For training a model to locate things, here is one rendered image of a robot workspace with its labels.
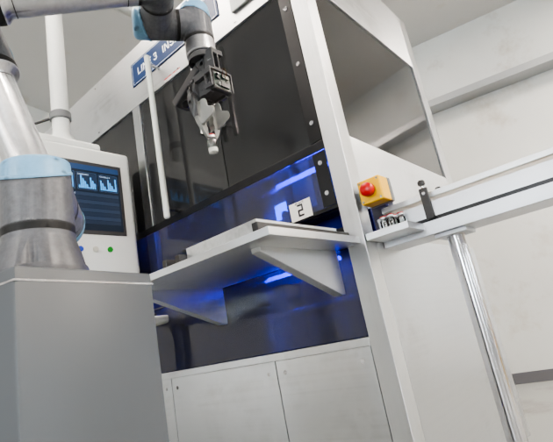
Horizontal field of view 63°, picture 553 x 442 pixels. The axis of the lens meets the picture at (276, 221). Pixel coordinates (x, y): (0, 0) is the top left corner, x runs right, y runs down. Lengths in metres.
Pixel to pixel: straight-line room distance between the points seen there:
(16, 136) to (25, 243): 0.32
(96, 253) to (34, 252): 1.11
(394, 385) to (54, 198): 0.94
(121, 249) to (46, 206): 1.15
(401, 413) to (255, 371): 0.51
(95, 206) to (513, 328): 3.25
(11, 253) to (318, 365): 0.93
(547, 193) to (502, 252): 2.85
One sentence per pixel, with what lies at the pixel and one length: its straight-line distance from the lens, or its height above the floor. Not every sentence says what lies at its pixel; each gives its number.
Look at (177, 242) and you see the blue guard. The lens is 1.88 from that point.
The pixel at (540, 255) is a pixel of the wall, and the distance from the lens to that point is 4.12.
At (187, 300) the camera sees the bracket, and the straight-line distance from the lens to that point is 1.56.
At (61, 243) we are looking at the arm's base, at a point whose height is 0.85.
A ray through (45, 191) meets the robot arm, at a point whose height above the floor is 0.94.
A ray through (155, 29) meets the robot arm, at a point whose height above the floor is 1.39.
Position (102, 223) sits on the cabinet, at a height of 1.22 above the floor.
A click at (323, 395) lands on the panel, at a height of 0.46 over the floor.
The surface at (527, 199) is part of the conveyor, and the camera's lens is 1.29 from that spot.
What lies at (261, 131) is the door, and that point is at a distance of 1.64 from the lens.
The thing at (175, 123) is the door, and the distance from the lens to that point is 2.02.
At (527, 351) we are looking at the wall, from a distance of 4.13.
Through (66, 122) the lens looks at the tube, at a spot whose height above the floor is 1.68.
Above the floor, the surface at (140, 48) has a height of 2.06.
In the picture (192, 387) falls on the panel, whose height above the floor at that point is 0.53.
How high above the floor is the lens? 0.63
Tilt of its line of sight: 15 degrees up
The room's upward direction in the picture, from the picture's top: 11 degrees counter-clockwise
